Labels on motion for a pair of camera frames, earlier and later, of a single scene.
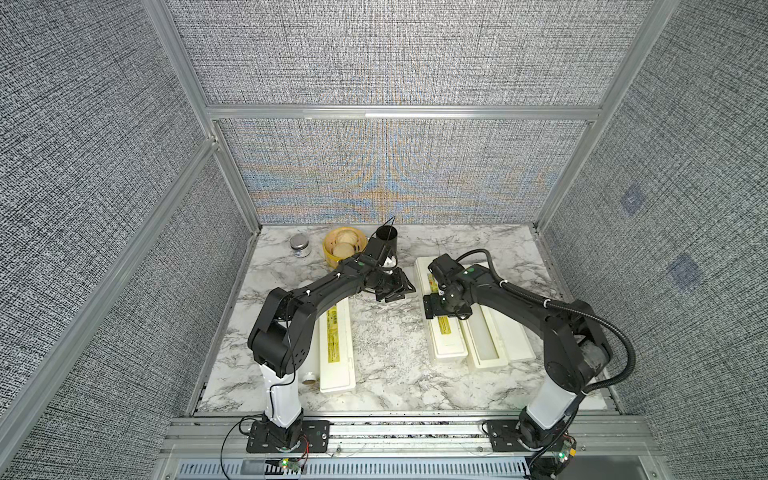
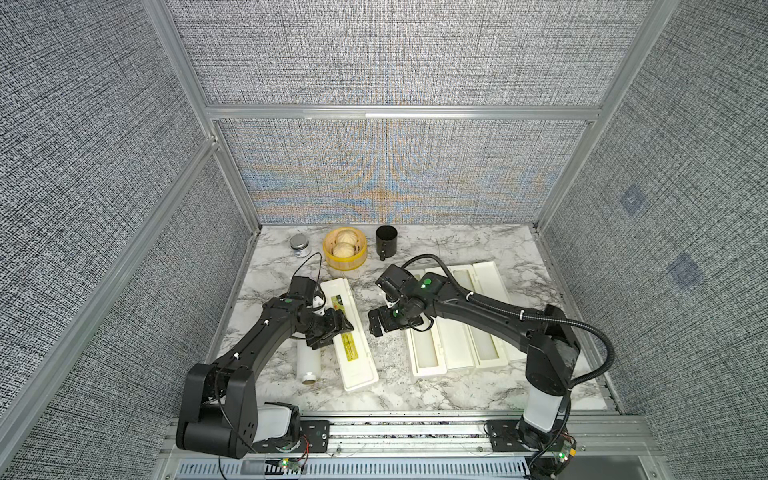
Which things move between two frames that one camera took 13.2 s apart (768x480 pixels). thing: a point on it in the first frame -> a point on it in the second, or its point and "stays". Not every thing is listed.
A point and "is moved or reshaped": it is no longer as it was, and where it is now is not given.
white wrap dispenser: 439,339 is moved or reshaped
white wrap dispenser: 337,376 is moved or reshaped
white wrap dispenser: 493,339 stays
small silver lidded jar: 301,245 stays
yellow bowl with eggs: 343,242 stays
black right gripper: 431,308 -> 386,325
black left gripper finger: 409,287 -> 346,325
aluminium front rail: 570,438 stays
